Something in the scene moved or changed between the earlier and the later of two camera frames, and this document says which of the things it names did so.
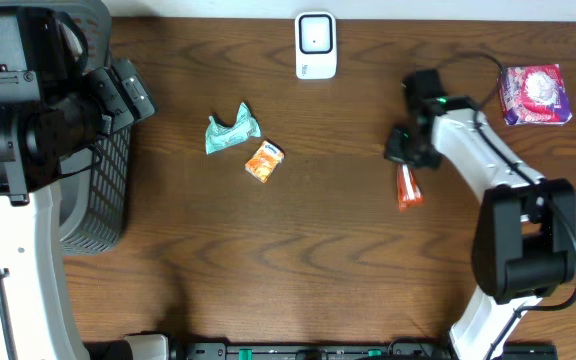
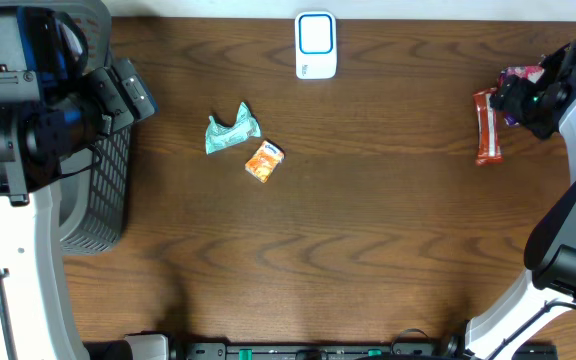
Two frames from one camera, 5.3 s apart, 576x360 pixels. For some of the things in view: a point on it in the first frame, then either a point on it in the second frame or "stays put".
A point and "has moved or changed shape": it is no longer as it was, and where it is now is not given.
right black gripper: (410, 156) -> (516, 100)
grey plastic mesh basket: (93, 215) stays put
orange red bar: (409, 191) has moved or changed shape
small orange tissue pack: (264, 161) stays put
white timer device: (316, 45) stays put
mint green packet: (219, 136) stays put
